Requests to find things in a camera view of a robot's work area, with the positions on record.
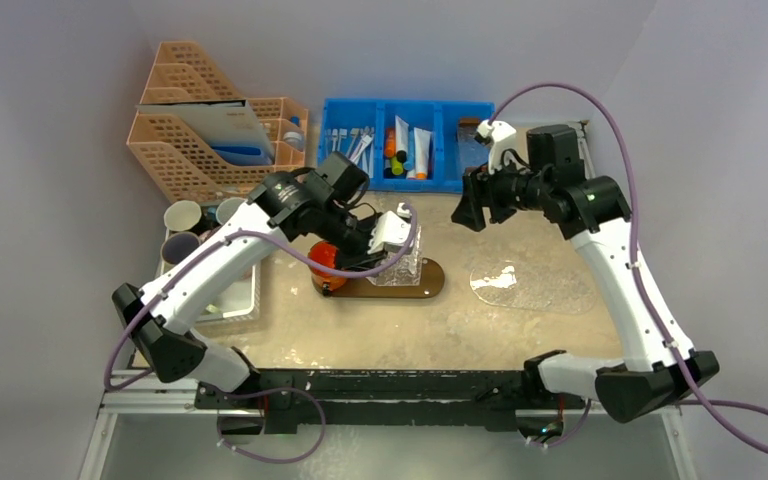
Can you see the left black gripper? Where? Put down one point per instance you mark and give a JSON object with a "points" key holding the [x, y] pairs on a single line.
{"points": [[360, 259]]}

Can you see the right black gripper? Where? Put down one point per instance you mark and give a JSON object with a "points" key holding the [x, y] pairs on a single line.
{"points": [[475, 193]]}

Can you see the orange translucent cup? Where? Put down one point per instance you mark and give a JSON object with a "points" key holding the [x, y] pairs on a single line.
{"points": [[325, 254]]}

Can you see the clear glass toothbrush holder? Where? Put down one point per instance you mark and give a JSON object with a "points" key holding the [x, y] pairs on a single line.
{"points": [[406, 272]]}

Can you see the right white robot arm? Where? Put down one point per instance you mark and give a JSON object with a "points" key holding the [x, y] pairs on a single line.
{"points": [[594, 216]]}

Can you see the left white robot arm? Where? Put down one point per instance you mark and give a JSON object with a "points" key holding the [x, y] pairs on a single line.
{"points": [[305, 212]]}

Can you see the brown wooden oval tray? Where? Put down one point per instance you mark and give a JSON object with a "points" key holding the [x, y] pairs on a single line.
{"points": [[432, 282]]}

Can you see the yellow green small tube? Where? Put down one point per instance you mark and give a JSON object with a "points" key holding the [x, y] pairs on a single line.
{"points": [[396, 167]]}

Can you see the blue plastic compartment bin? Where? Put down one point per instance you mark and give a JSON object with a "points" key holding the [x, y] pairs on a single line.
{"points": [[340, 116]]}

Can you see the orange small tube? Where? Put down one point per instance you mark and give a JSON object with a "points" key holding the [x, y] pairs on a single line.
{"points": [[390, 144]]}

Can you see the white paper folder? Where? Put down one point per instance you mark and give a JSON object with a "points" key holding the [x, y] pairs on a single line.
{"points": [[231, 128]]}

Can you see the cream ceramic mug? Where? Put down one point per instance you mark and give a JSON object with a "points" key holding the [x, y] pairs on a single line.
{"points": [[182, 215]]}

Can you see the purple ceramic mug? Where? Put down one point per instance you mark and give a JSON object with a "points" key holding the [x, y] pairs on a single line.
{"points": [[178, 246]]}

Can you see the peach plastic desk organizer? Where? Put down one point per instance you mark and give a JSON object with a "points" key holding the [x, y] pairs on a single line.
{"points": [[180, 163]]}

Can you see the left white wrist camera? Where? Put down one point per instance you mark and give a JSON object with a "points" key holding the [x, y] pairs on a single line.
{"points": [[390, 232]]}

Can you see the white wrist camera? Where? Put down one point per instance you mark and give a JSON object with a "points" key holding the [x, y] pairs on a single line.
{"points": [[390, 232], [501, 140]]}

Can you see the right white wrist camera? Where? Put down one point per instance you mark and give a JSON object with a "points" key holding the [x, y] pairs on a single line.
{"points": [[501, 140]]}

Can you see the black aluminium base frame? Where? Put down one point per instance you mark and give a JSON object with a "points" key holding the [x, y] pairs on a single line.
{"points": [[495, 400]]}

